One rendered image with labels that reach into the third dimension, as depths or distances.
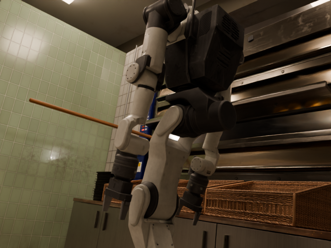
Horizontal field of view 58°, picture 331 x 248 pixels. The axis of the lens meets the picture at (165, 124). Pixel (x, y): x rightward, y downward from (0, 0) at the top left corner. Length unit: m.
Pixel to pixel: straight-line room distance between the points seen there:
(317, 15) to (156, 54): 1.57
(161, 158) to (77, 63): 2.85
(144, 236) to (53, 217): 2.52
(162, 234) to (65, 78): 2.86
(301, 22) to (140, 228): 1.89
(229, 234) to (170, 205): 0.51
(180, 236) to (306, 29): 1.66
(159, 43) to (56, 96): 2.65
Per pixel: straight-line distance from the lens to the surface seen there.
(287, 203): 1.55
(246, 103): 2.26
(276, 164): 2.16
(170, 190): 1.23
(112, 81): 4.09
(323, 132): 2.09
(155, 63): 1.13
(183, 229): 1.87
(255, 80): 2.49
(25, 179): 3.52
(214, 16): 1.24
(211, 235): 1.73
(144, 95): 1.10
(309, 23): 2.48
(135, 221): 1.20
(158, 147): 1.21
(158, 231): 1.22
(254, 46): 2.65
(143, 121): 1.09
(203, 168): 1.36
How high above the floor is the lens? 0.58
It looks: 16 degrees up
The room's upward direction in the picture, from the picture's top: 8 degrees clockwise
